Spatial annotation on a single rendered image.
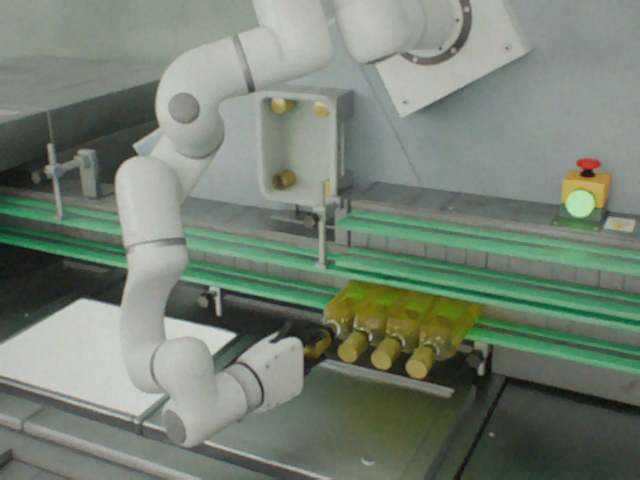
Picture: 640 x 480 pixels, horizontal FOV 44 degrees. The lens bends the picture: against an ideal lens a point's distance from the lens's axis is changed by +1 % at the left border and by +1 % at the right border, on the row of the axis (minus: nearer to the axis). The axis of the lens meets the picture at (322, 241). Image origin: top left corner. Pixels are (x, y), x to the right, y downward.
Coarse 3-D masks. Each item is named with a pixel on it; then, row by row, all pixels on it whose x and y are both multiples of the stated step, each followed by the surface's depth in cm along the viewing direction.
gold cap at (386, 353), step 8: (384, 344) 127; (392, 344) 127; (376, 352) 125; (384, 352) 125; (392, 352) 126; (400, 352) 128; (376, 360) 126; (384, 360) 125; (392, 360) 125; (384, 368) 125
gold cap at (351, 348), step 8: (352, 336) 129; (360, 336) 130; (344, 344) 127; (352, 344) 127; (360, 344) 129; (344, 352) 128; (352, 352) 127; (360, 352) 128; (344, 360) 128; (352, 360) 128
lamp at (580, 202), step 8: (576, 192) 135; (584, 192) 135; (568, 200) 135; (576, 200) 134; (584, 200) 134; (592, 200) 134; (568, 208) 136; (576, 208) 135; (584, 208) 134; (576, 216) 136
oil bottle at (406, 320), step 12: (408, 300) 138; (420, 300) 138; (432, 300) 139; (396, 312) 134; (408, 312) 134; (420, 312) 134; (396, 324) 131; (408, 324) 131; (420, 324) 132; (408, 336) 130; (408, 348) 131
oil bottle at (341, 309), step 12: (348, 288) 144; (360, 288) 144; (372, 288) 144; (336, 300) 139; (348, 300) 139; (360, 300) 139; (324, 312) 137; (336, 312) 136; (348, 312) 136; (348, 324) 135; (336, 336) 136
